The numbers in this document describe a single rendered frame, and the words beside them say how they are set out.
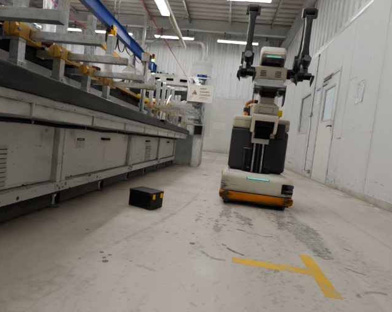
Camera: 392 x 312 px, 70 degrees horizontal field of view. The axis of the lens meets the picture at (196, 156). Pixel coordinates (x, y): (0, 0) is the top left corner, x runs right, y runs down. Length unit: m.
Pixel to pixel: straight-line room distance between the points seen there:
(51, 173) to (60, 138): 0.22
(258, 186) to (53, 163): 1.57
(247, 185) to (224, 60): 10.18
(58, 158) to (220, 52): 10.98
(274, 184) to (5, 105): 1.95
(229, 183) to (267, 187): 0.32
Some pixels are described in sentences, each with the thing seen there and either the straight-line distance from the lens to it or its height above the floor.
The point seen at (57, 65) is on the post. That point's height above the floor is 0.77.
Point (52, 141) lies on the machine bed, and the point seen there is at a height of 0.41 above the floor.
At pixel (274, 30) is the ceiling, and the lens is 11.50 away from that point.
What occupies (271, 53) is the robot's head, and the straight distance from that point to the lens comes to 2.55.
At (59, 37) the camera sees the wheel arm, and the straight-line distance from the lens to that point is 1.22.
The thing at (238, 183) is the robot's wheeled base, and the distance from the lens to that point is 2.43.
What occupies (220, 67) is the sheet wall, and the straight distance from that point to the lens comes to 12.25.
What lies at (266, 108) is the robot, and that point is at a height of 0.86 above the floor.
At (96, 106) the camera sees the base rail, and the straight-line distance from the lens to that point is 1.70.
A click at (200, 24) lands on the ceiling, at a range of 11.55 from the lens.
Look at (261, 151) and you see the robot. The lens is 2.70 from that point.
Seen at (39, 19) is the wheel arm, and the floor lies 0.79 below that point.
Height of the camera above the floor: 0.51
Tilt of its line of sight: 3 degrees down
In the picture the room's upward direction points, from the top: 7 degrees clockwise
